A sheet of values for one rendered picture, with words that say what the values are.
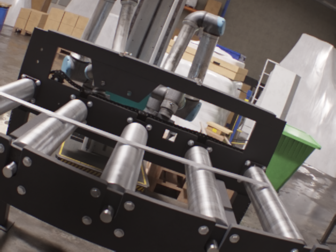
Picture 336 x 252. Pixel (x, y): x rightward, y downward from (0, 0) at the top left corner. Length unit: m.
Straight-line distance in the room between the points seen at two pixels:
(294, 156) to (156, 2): 2.23
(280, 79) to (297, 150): 1.44
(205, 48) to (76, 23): 7.60
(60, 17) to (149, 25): 7.21
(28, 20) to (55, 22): 1.85
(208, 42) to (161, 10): 0.49
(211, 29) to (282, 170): 2.15
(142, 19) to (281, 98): 2.90
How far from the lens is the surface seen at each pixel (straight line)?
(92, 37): 2.66
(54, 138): 1.36
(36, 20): 11.62
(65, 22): 10.07
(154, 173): 3.63
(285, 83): 5.44
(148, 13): 2.99
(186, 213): 1.06
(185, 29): 2.66
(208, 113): 5.17
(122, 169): 1.25
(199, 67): 2.72
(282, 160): 4.33
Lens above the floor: 1.33
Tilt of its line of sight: 9 degrees down
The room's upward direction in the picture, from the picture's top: 21 degrees clockwise
